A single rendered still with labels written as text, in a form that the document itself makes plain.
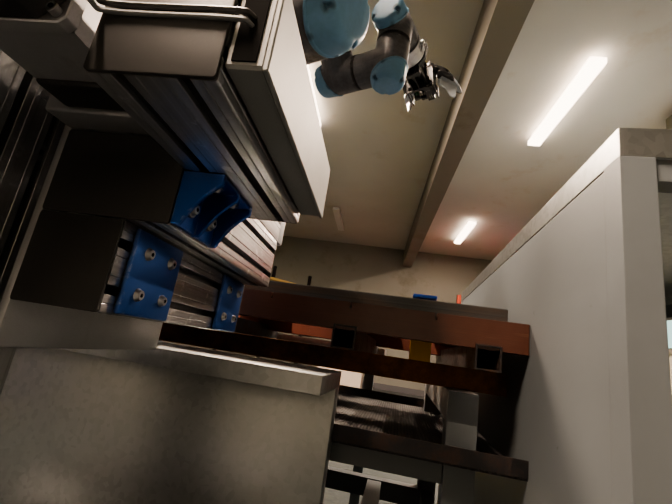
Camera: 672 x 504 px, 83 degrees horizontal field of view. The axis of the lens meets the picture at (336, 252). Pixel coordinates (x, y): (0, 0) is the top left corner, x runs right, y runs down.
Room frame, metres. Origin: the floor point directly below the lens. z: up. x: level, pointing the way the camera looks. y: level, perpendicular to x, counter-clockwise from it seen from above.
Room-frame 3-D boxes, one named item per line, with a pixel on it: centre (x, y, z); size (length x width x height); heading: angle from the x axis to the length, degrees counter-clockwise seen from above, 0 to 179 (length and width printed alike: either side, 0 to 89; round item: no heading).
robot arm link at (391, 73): (0.71, -0.04, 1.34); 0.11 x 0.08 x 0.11; 57
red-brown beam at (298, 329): (1.63, 0.24, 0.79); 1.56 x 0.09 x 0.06; 79
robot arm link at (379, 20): (0.70, -0.05, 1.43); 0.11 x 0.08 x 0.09; 147
